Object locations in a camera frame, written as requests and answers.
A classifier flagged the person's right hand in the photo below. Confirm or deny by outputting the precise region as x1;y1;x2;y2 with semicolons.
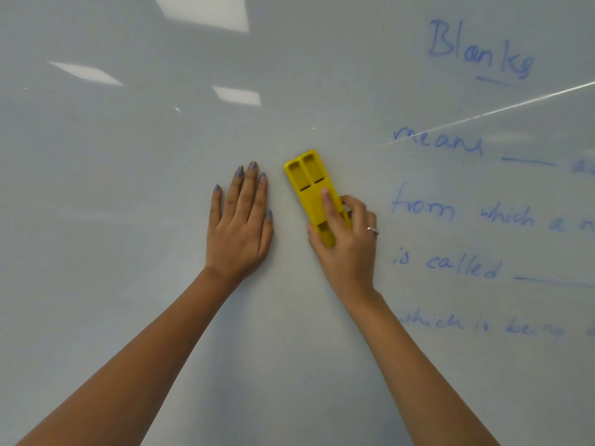
307;188;385;308

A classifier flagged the person's right forearm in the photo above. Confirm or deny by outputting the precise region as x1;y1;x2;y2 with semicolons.
346;292;501;446

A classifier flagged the person's left hand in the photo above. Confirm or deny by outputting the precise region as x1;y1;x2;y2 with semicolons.
203;160;275;287

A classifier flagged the white whiteboard with blue writing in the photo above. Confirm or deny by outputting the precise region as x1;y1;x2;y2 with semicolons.
0;0;595;446

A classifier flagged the yellow whiteboard eraser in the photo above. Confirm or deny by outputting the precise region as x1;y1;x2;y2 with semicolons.
283;149;353;248

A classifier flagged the person's left forearm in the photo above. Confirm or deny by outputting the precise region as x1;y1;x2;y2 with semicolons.
16;269;240;446

